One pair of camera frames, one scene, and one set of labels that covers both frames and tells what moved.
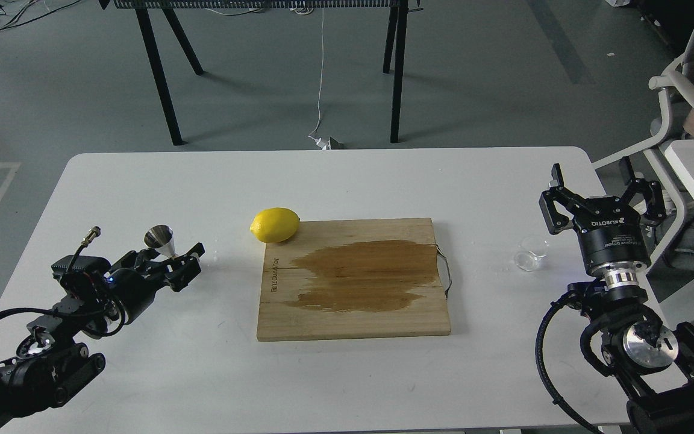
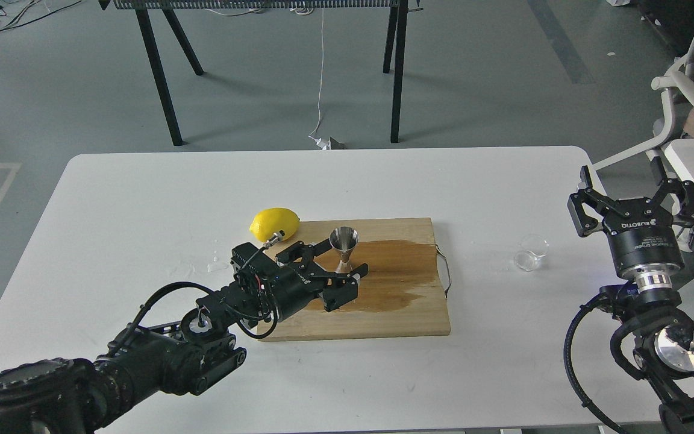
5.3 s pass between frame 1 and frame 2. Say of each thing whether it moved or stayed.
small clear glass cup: stayed
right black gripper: moved
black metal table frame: stayed
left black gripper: moved
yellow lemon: stayed
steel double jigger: moved
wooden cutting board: stayed
